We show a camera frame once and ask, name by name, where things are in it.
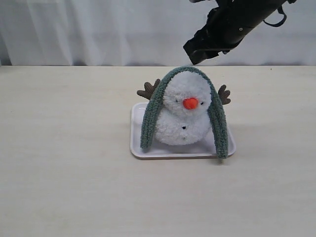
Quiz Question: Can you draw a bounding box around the white snowman plush toy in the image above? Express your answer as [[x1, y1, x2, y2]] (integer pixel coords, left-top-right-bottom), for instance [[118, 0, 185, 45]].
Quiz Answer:
[[137, 71, 232, 147]]

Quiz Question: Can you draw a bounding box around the white plastic tray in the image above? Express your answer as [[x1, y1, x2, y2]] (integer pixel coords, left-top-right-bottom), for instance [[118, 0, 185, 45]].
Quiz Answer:
[[130, 101, 236, 159]]

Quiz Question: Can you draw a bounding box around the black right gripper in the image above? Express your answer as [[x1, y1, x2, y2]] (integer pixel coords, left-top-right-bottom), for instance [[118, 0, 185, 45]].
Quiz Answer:
[[183, 0, 287, 65]]

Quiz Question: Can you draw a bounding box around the white backdrop curtain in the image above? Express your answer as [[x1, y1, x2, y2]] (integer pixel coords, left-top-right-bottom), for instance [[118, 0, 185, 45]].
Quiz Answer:
[[0, 0, 316, 66]]

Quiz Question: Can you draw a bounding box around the teal fuzzy scarf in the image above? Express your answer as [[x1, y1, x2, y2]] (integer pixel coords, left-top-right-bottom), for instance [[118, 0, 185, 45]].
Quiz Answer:
[[139, 65, 229, 159]]

